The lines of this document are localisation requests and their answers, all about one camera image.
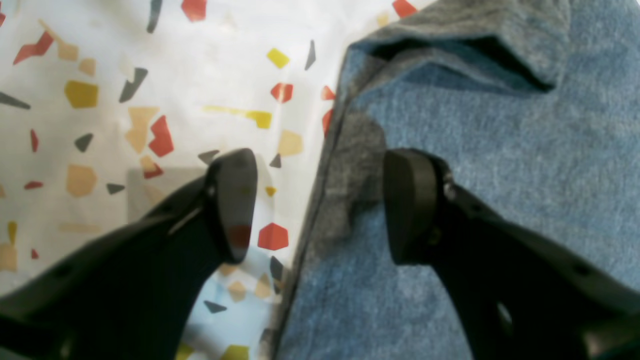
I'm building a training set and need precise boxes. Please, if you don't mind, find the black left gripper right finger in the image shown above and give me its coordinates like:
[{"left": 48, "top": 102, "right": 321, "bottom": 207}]
[{"left": 382, "top": 148, "right": 640, "bottom": 360}]

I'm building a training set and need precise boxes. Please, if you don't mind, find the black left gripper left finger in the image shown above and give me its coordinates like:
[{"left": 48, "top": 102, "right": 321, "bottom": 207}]
[{"left": 0, "top": 148, "right": 258, "bottom": 360}]

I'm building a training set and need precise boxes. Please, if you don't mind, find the grey t-shirt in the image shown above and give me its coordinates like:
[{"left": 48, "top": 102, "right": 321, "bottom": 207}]
[{"left": 270, "top": 0, "right": 639, "bottom": 360}]

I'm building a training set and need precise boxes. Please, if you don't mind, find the terrazzo pattern tablecloth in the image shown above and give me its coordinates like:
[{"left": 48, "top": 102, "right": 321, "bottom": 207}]
[{"left": 0, "top": 0, "right": 430, "bottom": 360}]

